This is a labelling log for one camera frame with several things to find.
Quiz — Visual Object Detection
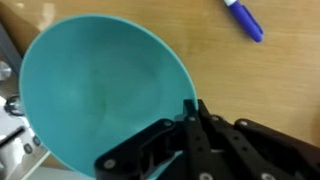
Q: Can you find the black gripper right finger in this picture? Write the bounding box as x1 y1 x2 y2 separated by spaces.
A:
198 100 320 180

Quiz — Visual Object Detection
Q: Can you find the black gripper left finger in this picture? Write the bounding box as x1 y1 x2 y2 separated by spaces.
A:
94 100 198 180

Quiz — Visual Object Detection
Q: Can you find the teal plastic bowl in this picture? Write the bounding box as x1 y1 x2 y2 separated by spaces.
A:
19 14 197 177

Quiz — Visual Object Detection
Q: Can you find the silver four-slot toaster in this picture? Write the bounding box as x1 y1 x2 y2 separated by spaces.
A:
0 24 49 180

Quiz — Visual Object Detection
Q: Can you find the white blue marker pen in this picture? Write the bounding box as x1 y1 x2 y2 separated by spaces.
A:
223 0 264 43

